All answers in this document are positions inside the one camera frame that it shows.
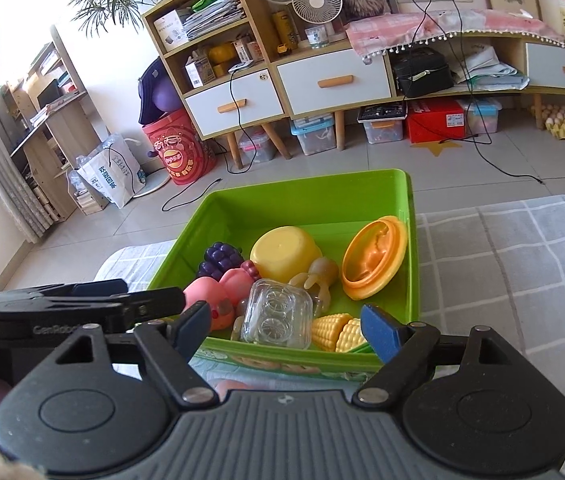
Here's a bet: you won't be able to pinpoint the white cabinet drawer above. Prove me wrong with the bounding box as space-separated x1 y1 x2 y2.
184 71 285 137
276 50 394 116
525 42 565 95

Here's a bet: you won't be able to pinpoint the green plastic box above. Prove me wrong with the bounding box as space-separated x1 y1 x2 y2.
147 169 421 376

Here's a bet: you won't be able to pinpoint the white barcode box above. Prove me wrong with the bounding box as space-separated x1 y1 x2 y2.
185 55 216 88

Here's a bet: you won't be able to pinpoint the stack of books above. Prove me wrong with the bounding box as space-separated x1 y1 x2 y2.
70 170 108 216

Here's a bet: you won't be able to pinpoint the stack of papers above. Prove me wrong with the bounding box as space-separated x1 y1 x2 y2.
182 0 250 41

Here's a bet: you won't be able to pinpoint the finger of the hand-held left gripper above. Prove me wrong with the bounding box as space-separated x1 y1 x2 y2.
0 279 129 311
105 287 186 333

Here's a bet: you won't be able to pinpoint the yellow toy corn green husk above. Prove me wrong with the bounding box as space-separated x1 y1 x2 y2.
311 312 371 356

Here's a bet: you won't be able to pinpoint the grey pleated curtain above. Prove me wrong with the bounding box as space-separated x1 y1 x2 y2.
0 0 66 246

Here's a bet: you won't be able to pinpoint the glass cup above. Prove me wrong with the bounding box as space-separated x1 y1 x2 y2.
305 27 331 50

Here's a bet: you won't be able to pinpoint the purple cap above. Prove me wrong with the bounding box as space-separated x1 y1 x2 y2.
137 57 183 126

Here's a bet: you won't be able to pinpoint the wooden shelf desk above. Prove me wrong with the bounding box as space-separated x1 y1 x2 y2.
0 25 106 216

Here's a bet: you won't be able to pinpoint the yellow toy bowl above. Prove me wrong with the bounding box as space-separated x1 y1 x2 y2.
250 226 323 281

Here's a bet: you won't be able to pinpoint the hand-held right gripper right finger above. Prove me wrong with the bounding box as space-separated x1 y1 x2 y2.
353 304 526 407

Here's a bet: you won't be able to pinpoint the red printed bucket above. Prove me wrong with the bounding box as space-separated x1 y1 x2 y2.
141 109 217 186

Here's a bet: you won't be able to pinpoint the pile of white papers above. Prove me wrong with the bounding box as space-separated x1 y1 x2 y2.
455 45 531 93

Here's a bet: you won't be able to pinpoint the beige translucent toy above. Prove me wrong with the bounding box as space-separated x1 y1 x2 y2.
290 256 339 311

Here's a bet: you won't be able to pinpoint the white round base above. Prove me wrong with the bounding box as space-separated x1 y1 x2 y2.
130 172 170 198

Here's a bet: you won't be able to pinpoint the white shopping bag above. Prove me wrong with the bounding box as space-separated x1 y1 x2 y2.
75 132 147 210

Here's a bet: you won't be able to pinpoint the yellow round object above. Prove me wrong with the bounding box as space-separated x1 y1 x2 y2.
210 42 238 66

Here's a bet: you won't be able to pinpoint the pink tasselled cloth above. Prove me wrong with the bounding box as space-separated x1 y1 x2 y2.
345 7 565 66

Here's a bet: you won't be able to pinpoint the orange toy lid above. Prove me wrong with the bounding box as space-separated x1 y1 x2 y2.
341 215 409 301

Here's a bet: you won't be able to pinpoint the small white fan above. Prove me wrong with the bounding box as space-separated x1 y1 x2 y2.
291 0 344 48

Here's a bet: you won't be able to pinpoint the wooden cabinet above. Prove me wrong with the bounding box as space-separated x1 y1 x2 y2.
141 0 565 171

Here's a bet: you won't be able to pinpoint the thin black cable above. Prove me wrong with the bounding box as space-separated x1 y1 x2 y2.
162 62 263 213
405 0 543 183

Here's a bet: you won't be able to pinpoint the yellow can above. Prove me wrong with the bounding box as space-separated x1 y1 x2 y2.
271 10 299 51

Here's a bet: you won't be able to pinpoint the clear storage box dark lid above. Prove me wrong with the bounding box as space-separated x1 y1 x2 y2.
357 102 407 145

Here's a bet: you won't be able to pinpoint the red cardboard box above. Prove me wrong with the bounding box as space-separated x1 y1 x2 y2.
407 99 466 144

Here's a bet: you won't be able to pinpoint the small printed box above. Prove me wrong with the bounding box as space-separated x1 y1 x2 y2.
235 37 263 63

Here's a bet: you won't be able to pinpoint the pink toy bottle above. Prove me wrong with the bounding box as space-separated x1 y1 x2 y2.
182 260 263 331

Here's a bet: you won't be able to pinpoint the black bag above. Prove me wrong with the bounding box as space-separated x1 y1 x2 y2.
393 47 456 98

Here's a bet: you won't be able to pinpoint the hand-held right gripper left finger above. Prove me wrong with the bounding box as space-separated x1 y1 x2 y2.
45 300 219 408

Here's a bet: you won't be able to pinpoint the yellow star floor sticker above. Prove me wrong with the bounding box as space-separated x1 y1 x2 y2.
410 140 463 158

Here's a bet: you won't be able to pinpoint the clear plastic container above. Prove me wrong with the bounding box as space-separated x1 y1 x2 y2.
240 278 313 350

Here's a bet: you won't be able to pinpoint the white cardboard box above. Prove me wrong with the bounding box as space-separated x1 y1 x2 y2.
152 7 190 53

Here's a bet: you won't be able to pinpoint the clear storage box blue lid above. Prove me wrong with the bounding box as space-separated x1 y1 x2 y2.
290 114 337 157
457 99 503 135

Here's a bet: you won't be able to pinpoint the purple toy grapes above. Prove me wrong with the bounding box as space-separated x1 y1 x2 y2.
196 242 244 281

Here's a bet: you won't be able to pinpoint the clear storage box pink lid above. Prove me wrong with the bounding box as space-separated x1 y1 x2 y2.
236 127 278 163

